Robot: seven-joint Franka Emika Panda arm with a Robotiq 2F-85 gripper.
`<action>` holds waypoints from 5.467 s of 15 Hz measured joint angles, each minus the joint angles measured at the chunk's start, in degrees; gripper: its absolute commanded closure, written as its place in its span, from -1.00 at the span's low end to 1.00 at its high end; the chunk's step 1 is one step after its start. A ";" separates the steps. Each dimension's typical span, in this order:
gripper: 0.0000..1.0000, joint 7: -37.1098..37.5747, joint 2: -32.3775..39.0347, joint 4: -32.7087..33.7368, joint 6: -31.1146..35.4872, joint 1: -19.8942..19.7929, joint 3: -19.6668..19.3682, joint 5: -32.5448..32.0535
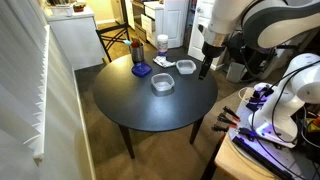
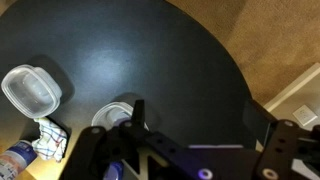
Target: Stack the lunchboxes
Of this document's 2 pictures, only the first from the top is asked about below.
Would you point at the metal cup with utensils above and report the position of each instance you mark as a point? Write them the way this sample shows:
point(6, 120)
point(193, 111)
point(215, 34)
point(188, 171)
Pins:
point(136, 50)

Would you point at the white wipes canister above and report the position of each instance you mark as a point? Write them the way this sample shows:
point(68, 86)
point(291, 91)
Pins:
point(162, 44)

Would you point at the grey waste bin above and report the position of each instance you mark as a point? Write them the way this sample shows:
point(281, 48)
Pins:
point(235, 72)

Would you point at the blue lunchbox lid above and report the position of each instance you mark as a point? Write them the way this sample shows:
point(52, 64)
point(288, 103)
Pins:
point(141, 69)

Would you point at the black folding chair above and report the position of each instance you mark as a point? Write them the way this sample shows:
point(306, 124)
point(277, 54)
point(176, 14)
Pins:
point(110, 35)

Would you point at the black orange clamp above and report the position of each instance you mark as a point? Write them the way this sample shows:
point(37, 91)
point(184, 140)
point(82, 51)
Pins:
point(232, 113)

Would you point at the white drawer cabinet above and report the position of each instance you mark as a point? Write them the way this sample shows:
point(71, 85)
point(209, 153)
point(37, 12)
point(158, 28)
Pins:
point(163, 17)

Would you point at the crumpled white wrapper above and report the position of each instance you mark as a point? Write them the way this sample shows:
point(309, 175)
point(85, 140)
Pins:
point(163, 62)

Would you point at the white counter cabinet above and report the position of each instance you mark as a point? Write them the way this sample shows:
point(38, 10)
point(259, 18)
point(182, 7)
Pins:
point(76, 33)

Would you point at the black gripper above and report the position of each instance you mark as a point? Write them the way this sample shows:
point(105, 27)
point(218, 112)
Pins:
point(210, 52)

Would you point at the white window blinds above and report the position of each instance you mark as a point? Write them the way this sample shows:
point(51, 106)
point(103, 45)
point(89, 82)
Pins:
point(24, 48)

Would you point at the round black table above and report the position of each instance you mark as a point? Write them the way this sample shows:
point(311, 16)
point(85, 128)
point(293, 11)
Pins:
point(133, 103)

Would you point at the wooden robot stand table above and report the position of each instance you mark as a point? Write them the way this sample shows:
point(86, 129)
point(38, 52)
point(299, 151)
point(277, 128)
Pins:
point(232, 162)

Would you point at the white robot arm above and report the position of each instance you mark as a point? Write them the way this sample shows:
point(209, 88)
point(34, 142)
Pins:
point(266, 24)

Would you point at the red bowl on counter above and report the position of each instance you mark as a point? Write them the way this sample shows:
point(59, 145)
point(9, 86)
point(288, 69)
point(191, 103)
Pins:
point(79, 7)

